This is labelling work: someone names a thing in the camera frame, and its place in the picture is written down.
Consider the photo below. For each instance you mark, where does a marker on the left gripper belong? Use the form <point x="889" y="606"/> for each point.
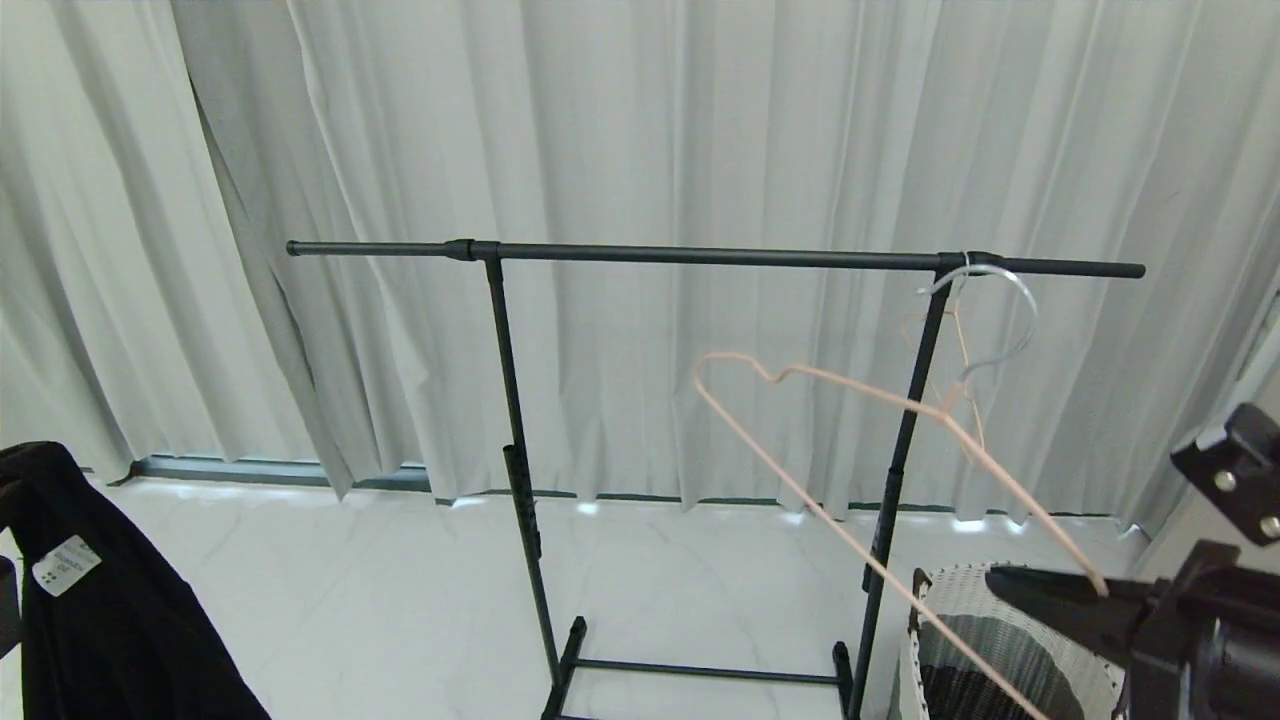
<point x="8" y="600"/>

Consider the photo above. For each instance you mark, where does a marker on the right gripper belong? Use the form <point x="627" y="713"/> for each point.
<point x="1220" y="660"/>

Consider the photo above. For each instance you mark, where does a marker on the pink clothes hanger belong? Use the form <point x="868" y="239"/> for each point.
<point x="1050" y="528"/>
<point x="965" y="350"/>

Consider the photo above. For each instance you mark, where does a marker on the black short-sleeved shirt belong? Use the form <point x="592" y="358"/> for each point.
<point x="120" y="640"/>

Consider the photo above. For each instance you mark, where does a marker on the white laundry basket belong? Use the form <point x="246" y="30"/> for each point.
<point x="940" y="640"/>

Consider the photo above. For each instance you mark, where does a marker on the black clothes rack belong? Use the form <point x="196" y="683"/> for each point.
<point x="700" y="256"/>

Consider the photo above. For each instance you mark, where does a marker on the white curtain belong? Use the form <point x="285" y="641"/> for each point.
<point x="650" y="150"/>

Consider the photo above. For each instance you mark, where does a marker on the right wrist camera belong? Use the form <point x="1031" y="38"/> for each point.
<point x="1240" y="470"/>

